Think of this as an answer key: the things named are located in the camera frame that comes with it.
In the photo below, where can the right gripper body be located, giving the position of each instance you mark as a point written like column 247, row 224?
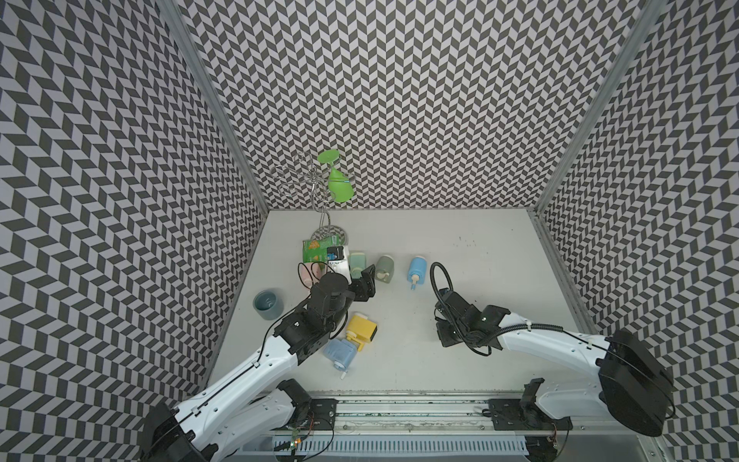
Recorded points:
column 451, row 333

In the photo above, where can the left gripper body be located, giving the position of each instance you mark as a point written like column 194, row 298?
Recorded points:
column 362, row 288

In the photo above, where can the mint green pencil sharpener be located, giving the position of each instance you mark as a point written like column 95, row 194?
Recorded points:
column 357, row 263

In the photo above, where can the yellow pencil sharpener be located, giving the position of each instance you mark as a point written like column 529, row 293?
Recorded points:
column 360, row 331

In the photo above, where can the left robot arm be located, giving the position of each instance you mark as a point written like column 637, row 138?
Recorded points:
column 256, row 396

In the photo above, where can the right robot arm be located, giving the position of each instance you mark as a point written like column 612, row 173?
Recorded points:
column 616, row 376

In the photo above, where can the light blue pencil sharpener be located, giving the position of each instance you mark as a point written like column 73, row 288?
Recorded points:
column 340, row 352

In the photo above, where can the green snack packet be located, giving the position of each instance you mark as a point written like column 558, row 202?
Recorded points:
column 317, row 250

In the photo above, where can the teal ceramic cup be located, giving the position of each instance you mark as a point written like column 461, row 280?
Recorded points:
column 268, row 305

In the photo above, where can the green plastic cup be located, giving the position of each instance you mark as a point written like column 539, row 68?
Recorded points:
column 339, row 186

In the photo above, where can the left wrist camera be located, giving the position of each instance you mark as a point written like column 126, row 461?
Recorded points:
column 337, row 261

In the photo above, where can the aluminium front rail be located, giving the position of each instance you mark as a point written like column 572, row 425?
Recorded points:
column 414, row 413

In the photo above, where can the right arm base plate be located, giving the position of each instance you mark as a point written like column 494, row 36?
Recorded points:
column 510, row 414

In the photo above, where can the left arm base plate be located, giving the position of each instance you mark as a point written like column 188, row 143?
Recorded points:
column 319, row 414

